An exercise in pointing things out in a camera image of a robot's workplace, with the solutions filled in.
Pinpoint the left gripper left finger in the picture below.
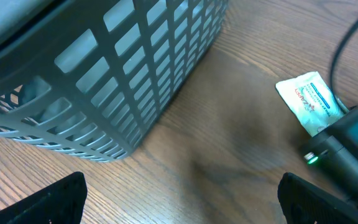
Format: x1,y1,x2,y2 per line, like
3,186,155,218
0,172,88,224

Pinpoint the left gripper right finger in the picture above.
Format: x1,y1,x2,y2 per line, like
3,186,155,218
277,172,358,224

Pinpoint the teal wet wipes pack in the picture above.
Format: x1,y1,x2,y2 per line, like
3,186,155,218
275,72,349,137

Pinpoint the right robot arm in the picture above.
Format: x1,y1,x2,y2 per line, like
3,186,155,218
300,107,358,207

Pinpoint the grey plastic basket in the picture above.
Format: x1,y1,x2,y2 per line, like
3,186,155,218
0,0,228,162

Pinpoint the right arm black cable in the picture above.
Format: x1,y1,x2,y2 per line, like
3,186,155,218
328,1,358,113

